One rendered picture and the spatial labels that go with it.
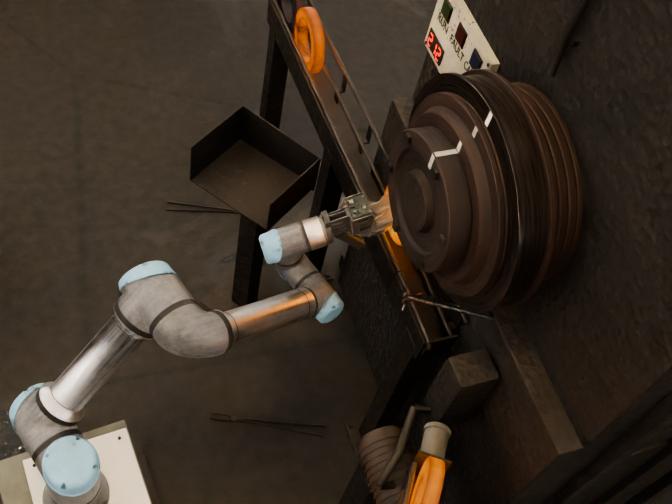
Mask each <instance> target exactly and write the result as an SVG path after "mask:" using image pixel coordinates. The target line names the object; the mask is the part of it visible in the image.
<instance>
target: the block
mask: <svg viewBox="0 0 672 504"><path fill-rule="evenodd" d="M498 380H499V374H498V372H497V370H496V368H495V366H494V363H493V361H492V359H491V357H490V355H489V352H488V351H487V350H486V349H481V350H477V351H473V352H468V353H464V354H460V355H456V356H452V357H449V358H448V359H447V360H446V362H445V364H444V366H443V367H442V369H441V371H440V372H439V374H438V376H437V378H436V379H435V381H434V383H433V384H432V386H431V388H430V389H429V391H428V393H427V395H426V396H425V398H424V400H423V404H424V405H430V406H431V413H430V414H429V413H427V414H428V417H429V419H430V422H440V423H443V424H445V425H446V426H451V425H455V424H458V423H462V422H466V421H468V420H469V419H470V418H471V417H472V416H473V414H474V413H475V412H476V410H477V409H478V408H479V406H480V405H481V403H482V402H483V401H484V399H485V398H486V397H487V395H488V394H489V392H490V391H491V390H492V388H493V387H494V386H495V384H496V383H497V381H498Z"/></svg>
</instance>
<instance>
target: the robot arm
mask: <svg viewBox="0 0 672 504"><path fill-rule="evenodd" d="M357 195H358V196H357ZM354 196H355V197H354ZM351 197H352V198H351ZM348 198H349V199H348ZM342 200H343V205H342V206H344V208H342V206H341V209H339V210H336V211H333V212H330V213H327V211H326V210H325V211H322V212H321V215H320V216H319V217H318V216H315V217H311V218H307V219H305V220H302V221H299V222H296V223H293V224H290V225H287V226H284V227H281V228H278V229H272V230H271V231H269V232H266V233H264V234H261V235H260V236H259V242H260V245H261V248H262V251H263V254H264V257H265V260H266V262H267V263H268V264H272V263H275V266H276V270H277V272H278V273H279V275H280V276H281V277H282V278H283V279H284V280H287V281H288V283H289V284H290V285H291V286H292V288H293V289H294V290H291V291H288V292H285V293H282V294H278V295H275V296H272V297H269V298H266V299H263V300H260V301H256V302H253V303H250V304H247V305H244V306H241V307H237V308H234V309H231V310H228V311H225V312H222V311H219V310H212V311H209V312H206V311H204V310H203V309H202V308H201V307H200V306H199V305H198V303H197V302H196V301H195V299H194V298H193V297H192V295H191V294H190V292H189V291H188V290H187V288H186V287H185V285H184V284H183V283H182V281H181V280H180V279H179V277H178V274H177V273H176V272H174V271H173V270H172V268H171V267H170V266H169V265H168V264H167V263H165V262H163V261H149V262H146V263H143V264H140V265H138V266H136V267H134V268H132V269H131V270H129V271H128V272H127V273H126V274H125V275H124V276H123V277H122V278H121V279H120V281H119V285H118V286H119V291H120V292H121V293H122V295H121V296H120V297H119V298H118V300H117V301H116V302H115V303H114V313H115V314H114V315H113V316H112V317H111V318H110V319H109V321H108V322H107V323H106V324H105V325H104V326H103V327H102V329H101V330H100V331H99V332H98V333H97V334H96V335H95V336H94V338H93V339H92V340H91V341H90V342H89V343H88V344H87V345H86V347H85V348H84V349H83V350H82V351H81V352H80V353H79V355H78V356H77V357H76V358H75V359H74V360H73V361H72V362H71V364H70V365H69V366H68V367H67V368H66V369H65V370H64V372H63V373H62V374H61V375H60V376H59V377H58V378H57V379H56V381H55V382H53V381H51V382H46V383H39V384H36V385H33V386H31V387H29V388H28V390H27V391H23V392H22V393H21V394H20V395H19V396H18V397H17V398H16V399H15V401H14V402H13V404H12V405H11V408H10V411H9V418H10V421H11V423H12V425H13V429H14V431H15V432H16V434H17V435H18V436H19V438H20V439H21V441H22V443H23V445H24V446H25V448H26V450H27V451H28V453H29V455H30V457H31V458H32V460H33V462H34V463H35V465H36V467H37V469H38V470H39V472H40V474H41V476H42V477H43V479H44V481H45V483H46V485H45V487H44V490H43V496H42V501H43V504H108V503H109V498H110V490H109V484H108V481H107V479H106V477H105V476H104V474H103V473H102V472H101V471H100V459H99V455H98V453H97V451H96V449H95V448H94V446H93V445H92V444H91V443H90V442H89V441H87V440H86V439H85V438H84V436H83V435H82V433H81V432H80V430H79V429H78V427H77V424H78V423H79V421H80V420H81V419H82V418H83V417H84V414H85V407H84V406H85V405H86V404H87V403H88V402H89V400H90V399H91V398H92V397H93V396H94V395H95V394H96V393H97V392H98V391H99V389H100V388H101V387H102V386H103V385H104V384H105V383H106V382H107V381H108V380H109V378H110V377H111V376H112V375H113V374H114V373H115V372H116V371H117V370H118V369H119V367H120V366H121V365H122V364H123V363H124V362H125V361H126V360H127V359H128V357H129V356H130V355H131V354H132V353H133V352H134V351H135V350H136V349H137V348H138V346H139V345H140V344H141V343H142V342H143V341H144V340H145V339H147V340H151V339H154V340H155V341H156V342H157V344H158V345H159V346H161V347H162V348H163V349H165V350H166V351H168V352H170V353H172V354H175V355H178V356H182V357H188V358H210V357H215V356H219V355H222V354H225V353H227V352H229V351H230V350H231V349H232V348H233V346H234V345H236V344H238V343H241V342H244V341H247V340H249V339H252V338H255V337H258V336H261V335H263V334H266V333H269V332H272V331H274V330H277V329H280V328H283V327H285V326H288V325H291V324H294V323H297V322H299V321H302V320H305V319H308V318H310V317H313V316H315V317H316V319H318V320H319V322H320V323H328V322H330V321H332V320H333V319H335V318H336V317H337V316H338V315H339V314H340V313H341V311H342V310H343V307H344V303H343V301H342V300H341V298H340V297H339V296H338V294H337V292H336V291H334V289H333V288H332V287H331V286H330V285H329V283H328V282H327V281H326V280H325V278H324V277H323V276H322V275H321V273H320V272H319V271H318V270H317V268H316V267H315V266H314V265H313V263H312V262H311V261H310V260H309V259H308V257H307V256H306V255H305V253H306V252H309V251H311V250H312V251H313V250H316V249H319V248H322V247H325V246H327V243H328V244H330V243H333V242H334V239H333V235H334V237H336V238H337V239H339V240H341V241H343V242H345V243H347V244H349V245H351V246H353V247H355V248H357V249H360V248H361V247H363V246H365V242H364V239H363V237H366V236H367V237H368V238H369V237H371V236H376V235H380V234H382V233H384V232H385V231H387V230H388V229H389V228H390V227H391V226H392V222H393V218H392V213H391V208H390V202H389V194H385V195H383V196H382V198H381V199H380V201H378V202H372V201H369V202H368V201H367V199H366V196H365V194H363V192H360V193H357V194H354V195H351V196H348V197H345V198H342ZM373 215H375V216H376V218H375V220H374V218H373ZM373 220H374V221H375V222H376V223H375V222H373Z"/></svg>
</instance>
